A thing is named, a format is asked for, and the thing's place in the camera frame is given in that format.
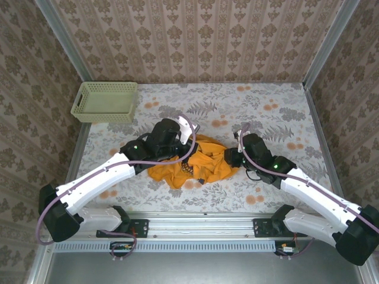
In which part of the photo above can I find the orange t-shirt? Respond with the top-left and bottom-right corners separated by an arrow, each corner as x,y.
147,134 -> 240,190

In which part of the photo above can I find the floral tablecloth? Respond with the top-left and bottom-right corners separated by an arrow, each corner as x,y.
68,82 -> 341,214

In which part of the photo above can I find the pale green plastic basket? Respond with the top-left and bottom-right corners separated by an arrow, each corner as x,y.
70,82 -> 139,124

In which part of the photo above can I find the black connector board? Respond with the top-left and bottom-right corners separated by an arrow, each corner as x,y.
274,241 -> 298,257
110,241 -> 134,257

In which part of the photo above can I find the grey metal sheet panel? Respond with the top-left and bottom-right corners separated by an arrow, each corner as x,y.
44,251 -> 365,284

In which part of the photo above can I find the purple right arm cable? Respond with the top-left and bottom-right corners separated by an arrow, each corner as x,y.
239,122 -> 379,260

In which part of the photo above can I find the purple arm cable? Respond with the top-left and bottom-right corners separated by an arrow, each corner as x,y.
239,122 -> 379,260
36,113 -> 197,262

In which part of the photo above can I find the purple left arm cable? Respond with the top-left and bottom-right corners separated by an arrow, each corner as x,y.
36,113 -> 197,262

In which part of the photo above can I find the aluminium table side rail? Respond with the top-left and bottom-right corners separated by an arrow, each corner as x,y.
56,122 -> 91,217
304,84 -> 350,215

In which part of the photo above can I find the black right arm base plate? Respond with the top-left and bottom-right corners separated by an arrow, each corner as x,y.
253,218 -> 309,238

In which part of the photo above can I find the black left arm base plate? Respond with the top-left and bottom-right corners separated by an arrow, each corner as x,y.
96,218 -> 149,238

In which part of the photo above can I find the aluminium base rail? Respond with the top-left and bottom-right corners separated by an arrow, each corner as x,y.
43,211 -> 309,239

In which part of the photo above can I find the slotted grey cable duct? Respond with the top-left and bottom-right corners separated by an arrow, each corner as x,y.
53,240 -> 278,253

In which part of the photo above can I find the aluminium frame post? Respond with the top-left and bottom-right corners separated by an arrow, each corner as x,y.
303,0 -> 361,89
35,0 -> 92,83

